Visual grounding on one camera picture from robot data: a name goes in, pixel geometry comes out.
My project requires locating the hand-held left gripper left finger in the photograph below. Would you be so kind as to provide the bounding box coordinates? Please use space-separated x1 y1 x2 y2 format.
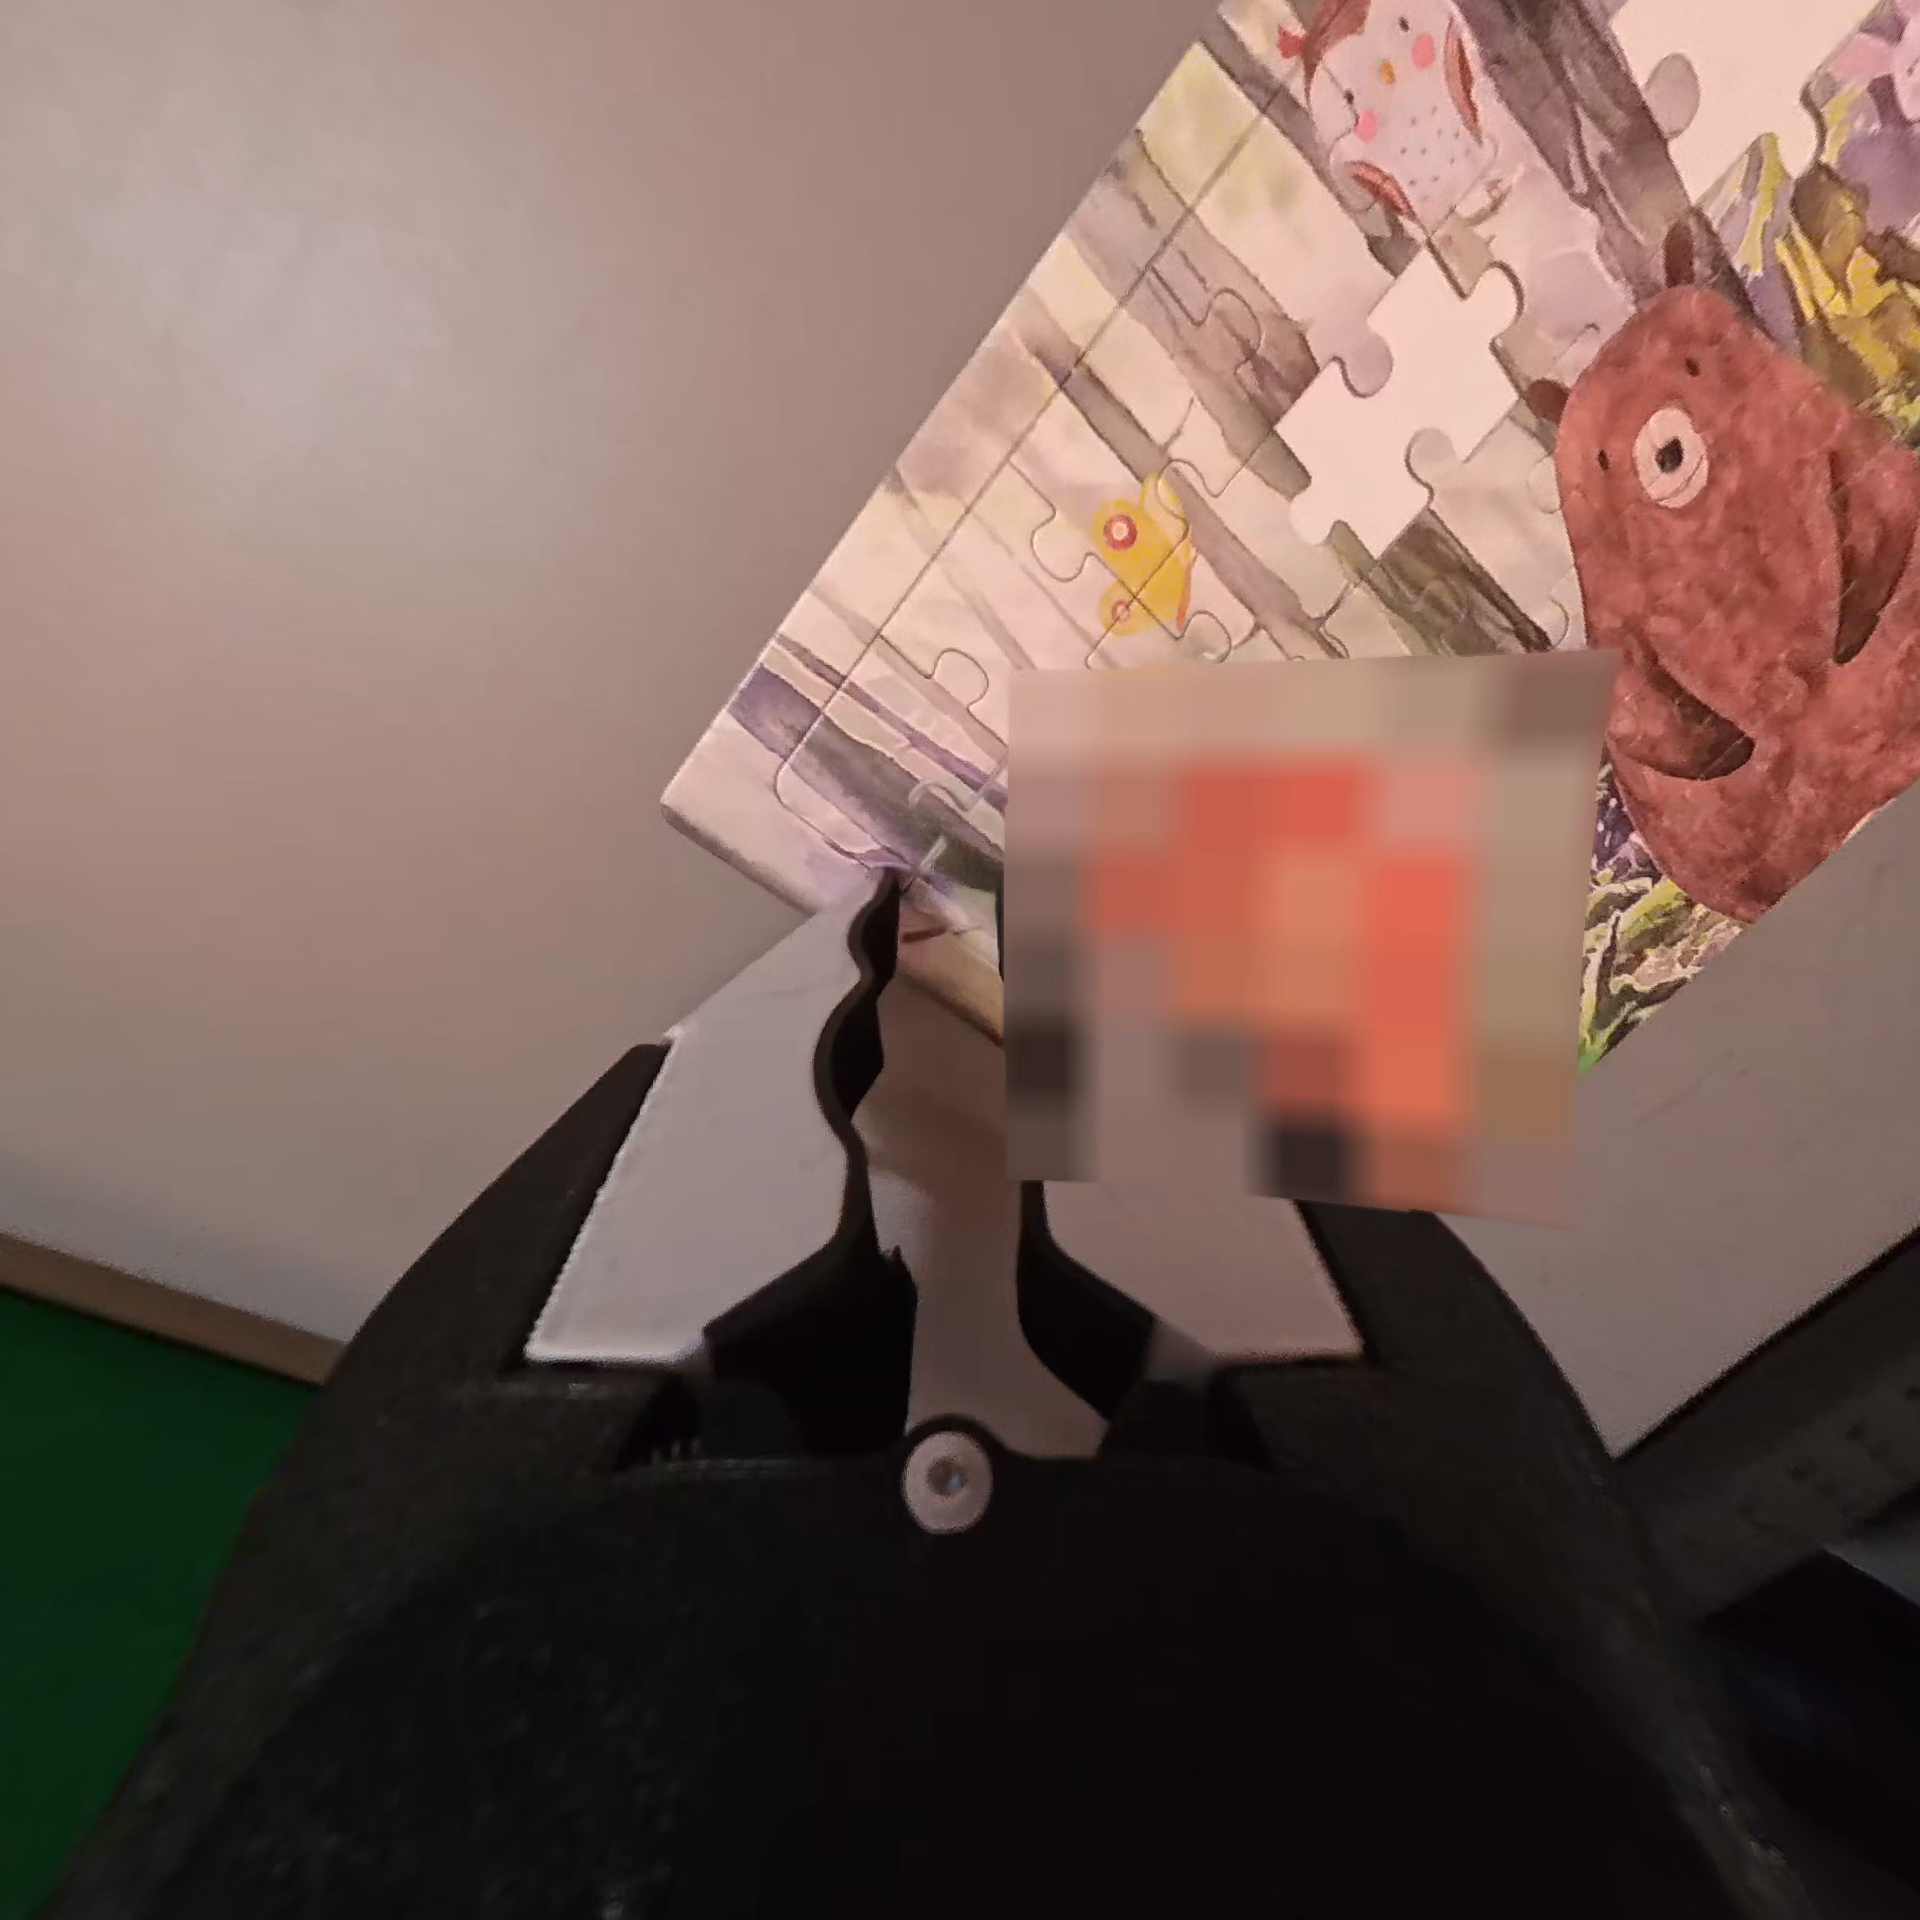
526 870 901 1374

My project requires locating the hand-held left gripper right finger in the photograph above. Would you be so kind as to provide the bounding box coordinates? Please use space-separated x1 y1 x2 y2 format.
1023 1185 1368 1417

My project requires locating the grey desk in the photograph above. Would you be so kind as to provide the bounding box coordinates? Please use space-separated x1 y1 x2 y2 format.
0 0 1920 1462

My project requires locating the forest animal jigsaw puzzle board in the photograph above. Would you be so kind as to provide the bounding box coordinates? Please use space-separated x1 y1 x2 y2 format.
660 0 1920 1075

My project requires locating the green plastic bin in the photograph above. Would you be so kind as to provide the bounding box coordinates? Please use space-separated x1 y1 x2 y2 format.
0 1283 323 1920

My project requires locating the dark perforated panel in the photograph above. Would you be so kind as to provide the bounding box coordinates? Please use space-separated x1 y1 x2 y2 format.
1696 1555 1920 1920

